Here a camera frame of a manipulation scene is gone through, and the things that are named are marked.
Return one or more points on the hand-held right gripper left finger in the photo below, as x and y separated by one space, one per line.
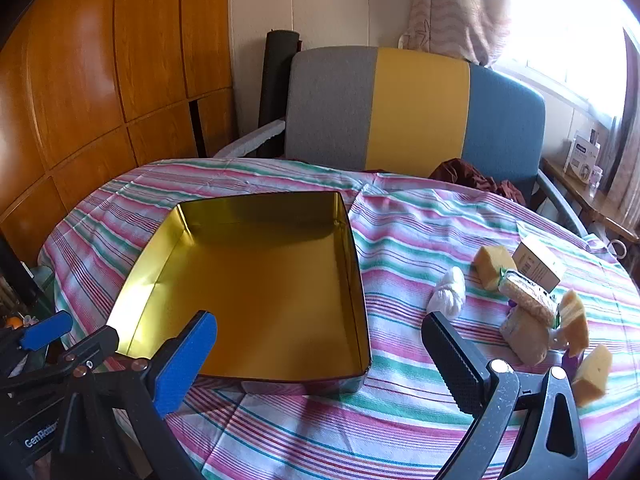
180 365

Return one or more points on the golden metal tin box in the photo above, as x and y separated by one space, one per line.
260 285

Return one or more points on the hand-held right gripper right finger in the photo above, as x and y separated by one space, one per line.
457 365

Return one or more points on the dark rolled mat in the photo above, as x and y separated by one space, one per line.
275 85

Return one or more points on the wooden side table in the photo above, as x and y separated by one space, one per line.
590 205

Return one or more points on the beige grey sock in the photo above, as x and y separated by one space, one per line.
525 337

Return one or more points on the small printed cardboard box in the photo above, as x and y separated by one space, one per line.
540 262

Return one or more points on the small glass jar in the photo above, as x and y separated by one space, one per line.
595 182

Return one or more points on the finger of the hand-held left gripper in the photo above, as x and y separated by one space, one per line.
46 332
80 352

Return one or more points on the white carton box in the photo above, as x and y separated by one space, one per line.
582 157

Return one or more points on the grey yellow blue sofa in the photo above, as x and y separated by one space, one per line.
420 110

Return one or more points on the yellow sponge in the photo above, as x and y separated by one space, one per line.
574 320
492 265
592 375

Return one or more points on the maroon cloth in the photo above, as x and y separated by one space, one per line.
475 177

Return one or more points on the bright window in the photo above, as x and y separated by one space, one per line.
565 20

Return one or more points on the wooden wardrobe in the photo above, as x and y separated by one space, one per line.
100 85

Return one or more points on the green white cracker packet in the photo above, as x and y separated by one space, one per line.
530 297

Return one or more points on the printed pale curtain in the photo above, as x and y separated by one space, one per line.
460 10

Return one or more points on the pink patterned curtain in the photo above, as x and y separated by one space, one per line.
627 135

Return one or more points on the striped tablecloth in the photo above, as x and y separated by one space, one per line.
425 230

